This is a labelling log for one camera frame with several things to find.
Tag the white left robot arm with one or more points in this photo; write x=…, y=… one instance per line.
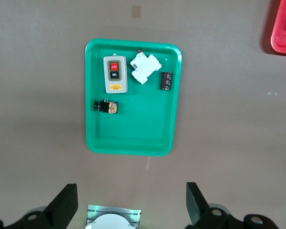
x=109, y=223

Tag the green plastic tray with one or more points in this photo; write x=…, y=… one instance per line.
x=138, y=124

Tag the red tray with fittings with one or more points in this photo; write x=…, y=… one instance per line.
x=280, y=40

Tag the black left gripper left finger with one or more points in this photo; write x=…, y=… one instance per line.
x=62, y=210

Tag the small black rocker switch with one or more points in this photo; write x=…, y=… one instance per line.
x=166, y=80

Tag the clear tape scrap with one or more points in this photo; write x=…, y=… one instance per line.
x=272, y=93

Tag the grey on-off switch box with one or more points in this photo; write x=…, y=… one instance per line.
x=115, y=82

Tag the white circuit breaker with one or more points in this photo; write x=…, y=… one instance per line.
x=145, y=68

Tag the brown tape patch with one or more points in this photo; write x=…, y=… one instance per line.
x=136, y=11

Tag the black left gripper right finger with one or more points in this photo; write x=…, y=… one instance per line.
x=197, y=210

